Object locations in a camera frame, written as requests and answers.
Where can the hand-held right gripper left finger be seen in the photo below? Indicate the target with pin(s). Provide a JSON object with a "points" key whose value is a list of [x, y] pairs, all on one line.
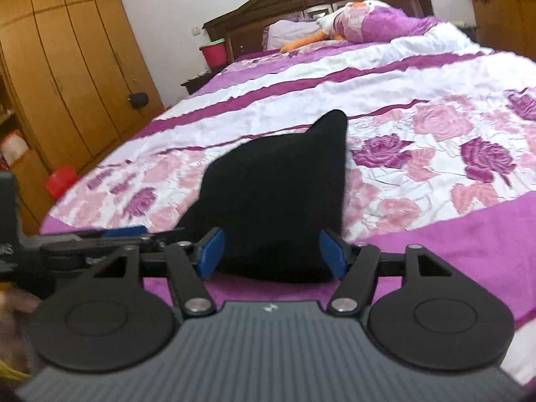
{"points": [[209, 255]]}

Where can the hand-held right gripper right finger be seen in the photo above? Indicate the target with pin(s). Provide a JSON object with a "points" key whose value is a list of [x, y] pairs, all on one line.
{"points": [[334, 255]]}

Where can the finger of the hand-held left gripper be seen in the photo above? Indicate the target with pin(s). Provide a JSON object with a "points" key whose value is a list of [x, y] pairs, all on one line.
{"points": [[125, 232]]}

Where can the black knit garment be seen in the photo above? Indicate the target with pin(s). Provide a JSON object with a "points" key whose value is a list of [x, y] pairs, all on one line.
{"points": [[272, 184]]}

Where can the person's left hand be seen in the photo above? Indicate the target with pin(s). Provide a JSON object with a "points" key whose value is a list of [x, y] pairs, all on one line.
{"points": [[14, 326]]}

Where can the red container on floor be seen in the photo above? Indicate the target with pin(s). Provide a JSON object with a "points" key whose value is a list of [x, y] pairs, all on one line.
{"points": [[62, 181]]}

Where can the white orange bag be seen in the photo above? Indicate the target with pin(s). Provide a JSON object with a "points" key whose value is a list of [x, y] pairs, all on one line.
{"points": [[13, 146]]}

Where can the small black bag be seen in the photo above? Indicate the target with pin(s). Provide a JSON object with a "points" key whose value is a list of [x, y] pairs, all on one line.
{"points": [[138, 100]]}

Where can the dark wooden nightstand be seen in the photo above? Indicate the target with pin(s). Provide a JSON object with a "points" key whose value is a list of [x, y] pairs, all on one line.
{"points": [[197, 81]]}

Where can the brown wooden wardrobe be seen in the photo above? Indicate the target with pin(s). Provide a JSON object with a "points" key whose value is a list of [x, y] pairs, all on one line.
{"points": [[63, 71]]}

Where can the pink purple floral bedspread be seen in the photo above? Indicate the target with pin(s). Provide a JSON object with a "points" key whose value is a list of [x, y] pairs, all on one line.
{"points": [[418, 92]]}

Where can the red plastic bucket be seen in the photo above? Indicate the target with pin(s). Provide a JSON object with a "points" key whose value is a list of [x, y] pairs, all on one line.
{"points": [[213, 55]]}

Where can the light purple pillow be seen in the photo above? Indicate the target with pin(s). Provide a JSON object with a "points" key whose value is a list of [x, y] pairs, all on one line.
{"points": [[289, 31]]}

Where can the white orange plush duck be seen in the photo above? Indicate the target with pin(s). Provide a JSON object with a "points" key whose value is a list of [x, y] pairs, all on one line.
{"points": [[331, 21]]}

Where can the purple floral fleece blanket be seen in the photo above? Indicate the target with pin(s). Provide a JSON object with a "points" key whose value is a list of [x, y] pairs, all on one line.
{"points": [[385, 25]]}

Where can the dark wooden headboard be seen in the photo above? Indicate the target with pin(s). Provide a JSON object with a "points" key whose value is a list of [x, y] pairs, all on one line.
{"points": [[272, 4]]}

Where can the brown wooden dresser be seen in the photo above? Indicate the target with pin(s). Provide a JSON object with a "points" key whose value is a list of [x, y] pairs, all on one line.
{"points": [[502, 21]]}

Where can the white wall socket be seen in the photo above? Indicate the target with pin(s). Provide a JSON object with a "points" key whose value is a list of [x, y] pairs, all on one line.
{"points": [[196, 31]]}

